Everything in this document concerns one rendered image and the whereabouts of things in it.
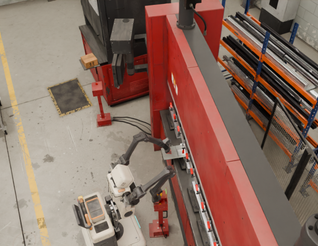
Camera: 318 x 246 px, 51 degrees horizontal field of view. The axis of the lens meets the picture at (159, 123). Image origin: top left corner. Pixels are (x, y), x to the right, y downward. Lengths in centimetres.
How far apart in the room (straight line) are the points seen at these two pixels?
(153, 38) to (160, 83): 67
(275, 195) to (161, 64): 243
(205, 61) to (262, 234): 166
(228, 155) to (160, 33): 198
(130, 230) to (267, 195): 240
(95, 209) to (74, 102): 292
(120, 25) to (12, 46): 420
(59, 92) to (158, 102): 252
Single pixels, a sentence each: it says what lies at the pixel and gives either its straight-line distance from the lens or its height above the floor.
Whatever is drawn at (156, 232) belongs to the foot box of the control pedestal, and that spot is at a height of 12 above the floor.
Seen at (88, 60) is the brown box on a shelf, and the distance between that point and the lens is 530.
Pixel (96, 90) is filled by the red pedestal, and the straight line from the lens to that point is 521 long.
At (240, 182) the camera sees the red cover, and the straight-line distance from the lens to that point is 225.
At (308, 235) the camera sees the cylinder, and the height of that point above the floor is 272.
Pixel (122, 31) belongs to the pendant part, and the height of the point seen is 195.
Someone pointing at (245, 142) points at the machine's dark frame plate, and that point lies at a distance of 247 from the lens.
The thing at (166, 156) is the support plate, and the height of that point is 100.
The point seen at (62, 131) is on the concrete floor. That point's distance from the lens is 584.
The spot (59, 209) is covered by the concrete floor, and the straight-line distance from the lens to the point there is 496.
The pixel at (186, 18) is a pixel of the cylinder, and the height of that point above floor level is 242.
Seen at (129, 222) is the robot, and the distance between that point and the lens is 436.
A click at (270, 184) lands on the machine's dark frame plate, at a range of 229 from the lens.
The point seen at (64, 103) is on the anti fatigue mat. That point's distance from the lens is 631.
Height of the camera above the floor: 414
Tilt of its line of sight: 46 degrees down
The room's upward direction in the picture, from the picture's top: 1 degrees counter-clockwise
